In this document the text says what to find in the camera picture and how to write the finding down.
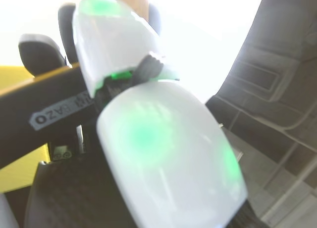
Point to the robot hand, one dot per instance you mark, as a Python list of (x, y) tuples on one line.
[(161, 151)]

